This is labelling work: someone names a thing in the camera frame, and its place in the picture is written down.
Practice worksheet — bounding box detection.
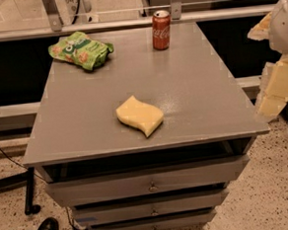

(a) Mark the grey drawer cabinet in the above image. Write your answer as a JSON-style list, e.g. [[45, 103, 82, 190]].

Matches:
[[13, 17, 278, 230]]

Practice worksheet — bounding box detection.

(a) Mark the top grey drawer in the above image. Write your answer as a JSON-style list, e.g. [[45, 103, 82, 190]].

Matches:
[[46, 154, 249, 206]]

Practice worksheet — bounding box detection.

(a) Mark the bottom grey drawer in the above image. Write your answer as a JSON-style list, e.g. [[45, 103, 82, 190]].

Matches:
[[90, 208, 216, 230]]

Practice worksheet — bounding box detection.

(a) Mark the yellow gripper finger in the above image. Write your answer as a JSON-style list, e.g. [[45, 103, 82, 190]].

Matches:
[[255, 54, 288, 119], [248, 12, 271, 40]]

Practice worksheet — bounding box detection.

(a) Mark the red coke can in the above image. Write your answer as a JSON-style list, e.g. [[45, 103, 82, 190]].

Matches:
[[152, 10, 171, 50]]

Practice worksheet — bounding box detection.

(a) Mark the green chip bag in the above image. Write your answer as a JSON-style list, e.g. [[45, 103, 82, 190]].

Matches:
[[48, 32, 113, 71]]

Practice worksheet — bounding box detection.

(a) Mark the middle grey drawer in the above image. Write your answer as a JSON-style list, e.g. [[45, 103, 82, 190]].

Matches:
[[73, 189, 229, 226]]

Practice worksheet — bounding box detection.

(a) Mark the black stand leg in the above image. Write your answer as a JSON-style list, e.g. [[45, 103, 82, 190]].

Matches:
[[0, 169, 40, 215]]

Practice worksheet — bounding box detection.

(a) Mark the grey drawer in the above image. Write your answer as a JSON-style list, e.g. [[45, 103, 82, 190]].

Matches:
[[73, 189, 229, 226], [90, 208, 216, 230], [46, 154, 249, 206]]

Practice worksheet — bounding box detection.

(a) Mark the black cable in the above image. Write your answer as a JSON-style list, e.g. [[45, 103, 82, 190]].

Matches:
[[0, 135, 45, 185]]

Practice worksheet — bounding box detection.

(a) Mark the metal railing frame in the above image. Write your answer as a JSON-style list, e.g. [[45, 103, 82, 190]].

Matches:
[[0, 0, 278, 41]]

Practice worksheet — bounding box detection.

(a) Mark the yellow wavy sponge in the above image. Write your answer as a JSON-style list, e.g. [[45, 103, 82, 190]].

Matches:
[[116, 95, 164, 137]]

